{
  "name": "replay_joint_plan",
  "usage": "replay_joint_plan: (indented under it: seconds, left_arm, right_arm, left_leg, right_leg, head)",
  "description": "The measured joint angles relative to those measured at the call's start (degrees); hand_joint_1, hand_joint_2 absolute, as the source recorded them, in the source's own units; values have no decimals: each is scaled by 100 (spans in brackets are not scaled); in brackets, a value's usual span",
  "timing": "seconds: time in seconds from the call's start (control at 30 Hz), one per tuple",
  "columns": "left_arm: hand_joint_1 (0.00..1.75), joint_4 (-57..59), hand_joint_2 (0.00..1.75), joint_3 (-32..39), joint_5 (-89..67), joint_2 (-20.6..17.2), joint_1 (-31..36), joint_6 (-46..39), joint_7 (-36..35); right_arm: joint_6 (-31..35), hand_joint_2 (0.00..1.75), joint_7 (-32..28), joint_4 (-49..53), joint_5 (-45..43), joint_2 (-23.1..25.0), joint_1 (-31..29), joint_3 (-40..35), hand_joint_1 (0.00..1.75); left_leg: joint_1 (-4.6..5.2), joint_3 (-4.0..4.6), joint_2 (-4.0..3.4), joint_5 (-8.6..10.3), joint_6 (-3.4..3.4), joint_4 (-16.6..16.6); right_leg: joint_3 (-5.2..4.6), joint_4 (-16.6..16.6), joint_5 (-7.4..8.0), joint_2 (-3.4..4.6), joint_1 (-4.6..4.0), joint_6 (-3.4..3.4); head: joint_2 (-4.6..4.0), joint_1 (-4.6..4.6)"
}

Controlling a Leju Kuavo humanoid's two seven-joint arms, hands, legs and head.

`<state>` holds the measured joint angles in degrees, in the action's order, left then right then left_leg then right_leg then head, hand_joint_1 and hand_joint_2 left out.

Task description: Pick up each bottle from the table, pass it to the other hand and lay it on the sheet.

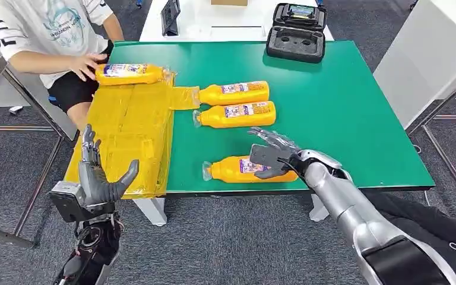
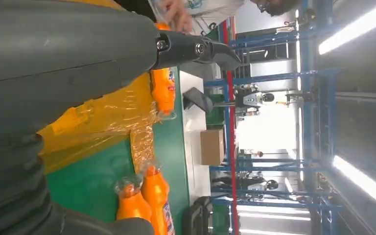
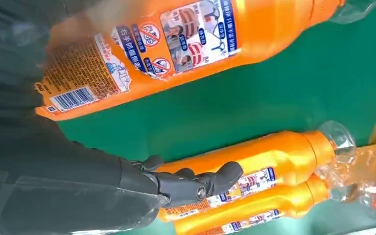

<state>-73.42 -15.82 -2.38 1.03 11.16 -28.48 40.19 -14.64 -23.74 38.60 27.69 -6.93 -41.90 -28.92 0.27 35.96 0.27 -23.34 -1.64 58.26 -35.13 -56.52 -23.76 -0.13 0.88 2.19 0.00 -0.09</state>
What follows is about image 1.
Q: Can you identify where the yellow plastic sheet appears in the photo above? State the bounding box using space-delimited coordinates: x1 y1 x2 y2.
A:
63 71 201 200

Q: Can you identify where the green table mat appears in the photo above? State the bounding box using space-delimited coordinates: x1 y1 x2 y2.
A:
107 40 436 194

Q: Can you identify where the person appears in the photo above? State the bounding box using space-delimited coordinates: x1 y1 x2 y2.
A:
0 0 126 131

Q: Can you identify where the white table leg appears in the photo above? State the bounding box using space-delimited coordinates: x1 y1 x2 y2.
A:
308 193 330 222
132 197 168 227

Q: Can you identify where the person's right hand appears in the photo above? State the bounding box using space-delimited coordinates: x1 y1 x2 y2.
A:
68 53 108 82

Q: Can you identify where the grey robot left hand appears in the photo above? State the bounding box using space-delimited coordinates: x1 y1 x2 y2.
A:
77 123 140 207

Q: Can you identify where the black garment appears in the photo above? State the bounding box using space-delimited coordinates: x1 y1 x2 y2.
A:
363 192 456 285

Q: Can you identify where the open black foam case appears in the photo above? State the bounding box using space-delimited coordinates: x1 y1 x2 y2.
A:
266 2 328 64

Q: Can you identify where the white side table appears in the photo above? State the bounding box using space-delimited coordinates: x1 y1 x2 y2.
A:
372 0 456 217

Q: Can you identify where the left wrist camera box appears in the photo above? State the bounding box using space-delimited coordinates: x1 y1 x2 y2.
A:
48 180 115 224

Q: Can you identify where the orange drink bottle clear cap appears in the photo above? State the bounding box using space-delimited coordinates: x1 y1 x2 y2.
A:
95 64 167 87
192 101 277 129
202 156 300 184
198 81 271 106

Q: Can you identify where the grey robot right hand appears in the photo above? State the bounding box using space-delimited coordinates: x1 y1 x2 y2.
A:
248 126 305 181

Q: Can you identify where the black tablet device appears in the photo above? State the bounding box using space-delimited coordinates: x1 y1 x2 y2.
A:
160 0 181 37

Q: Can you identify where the grey metal frame table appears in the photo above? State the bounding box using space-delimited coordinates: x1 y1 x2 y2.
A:
0 43 80 249

